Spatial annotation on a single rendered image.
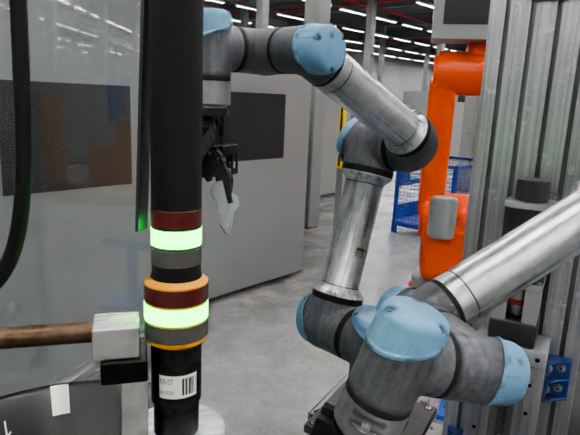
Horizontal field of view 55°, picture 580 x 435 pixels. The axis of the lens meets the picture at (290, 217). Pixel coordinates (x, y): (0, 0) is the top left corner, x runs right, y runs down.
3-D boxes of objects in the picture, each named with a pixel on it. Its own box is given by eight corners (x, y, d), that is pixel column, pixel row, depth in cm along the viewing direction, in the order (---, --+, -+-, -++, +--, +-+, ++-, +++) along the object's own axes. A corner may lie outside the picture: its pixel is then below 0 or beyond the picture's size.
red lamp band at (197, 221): (151, 231, 35) (151, 212, 35) (149, 219, 38) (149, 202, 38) (204, 230, 36) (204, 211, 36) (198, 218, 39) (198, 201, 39)
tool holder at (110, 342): (94, 486, 36) (89, 344, 34) (99, 424, 42) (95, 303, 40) (232, 466, 38) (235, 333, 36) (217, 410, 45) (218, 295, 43)
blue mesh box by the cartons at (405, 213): (388, 231, 741) (394, 158, 720) (432, 218, 835) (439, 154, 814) (450, 244, 685) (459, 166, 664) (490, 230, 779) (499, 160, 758)
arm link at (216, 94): (218, 80, 87) (173, 78, 89) (217, 110, 87) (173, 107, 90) (238, 82, 93) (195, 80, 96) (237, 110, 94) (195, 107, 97)
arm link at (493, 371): (483, 318, 70) (410, 303, 66) (548, 358, 59) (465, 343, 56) (463, 375, 71) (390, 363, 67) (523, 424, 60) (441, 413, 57)
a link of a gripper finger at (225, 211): (253, 223, 97) (236, 173, 96) (239, 230, 92) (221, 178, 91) (237, 228, 98) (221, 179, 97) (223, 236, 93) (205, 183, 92)
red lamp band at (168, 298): (144, 311, 35) (144, 293, 35) (142, 288, 40) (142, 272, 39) (212, 306, 37) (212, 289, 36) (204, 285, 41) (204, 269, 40)
